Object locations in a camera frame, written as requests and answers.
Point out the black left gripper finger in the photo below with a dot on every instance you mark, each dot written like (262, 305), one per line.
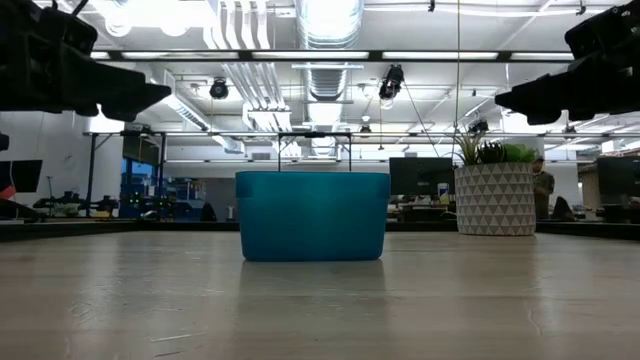
(130, 90)
(117, 112)

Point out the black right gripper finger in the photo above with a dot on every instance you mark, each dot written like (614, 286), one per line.
(540, 95)
(547, 117)

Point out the teal plastic basket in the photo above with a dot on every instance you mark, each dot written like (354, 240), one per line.
(312, 215)

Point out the black workstation stand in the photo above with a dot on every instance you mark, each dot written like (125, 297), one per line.
(92, 150)

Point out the green succulent plant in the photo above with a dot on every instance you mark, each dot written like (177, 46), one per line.
(492, 152)

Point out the black ceiling spotlight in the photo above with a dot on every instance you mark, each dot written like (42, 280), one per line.
(391, 82)
(480, 126)
(218, 90)

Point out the person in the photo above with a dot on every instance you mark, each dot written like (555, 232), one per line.
(542, 190)

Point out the white triangle-patterned plant pot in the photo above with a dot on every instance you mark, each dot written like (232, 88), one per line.
(495, 200)

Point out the dark computer monitor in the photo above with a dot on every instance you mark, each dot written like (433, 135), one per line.
(415, 175)
(20, 175)

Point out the black aluminium table frame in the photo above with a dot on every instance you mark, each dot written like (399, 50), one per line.
(50, 230)

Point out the thin black metal frame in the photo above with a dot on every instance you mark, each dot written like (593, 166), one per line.
(315, 134)

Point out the silver ceiling air duct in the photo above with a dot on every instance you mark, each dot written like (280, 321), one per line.
(327, 80)

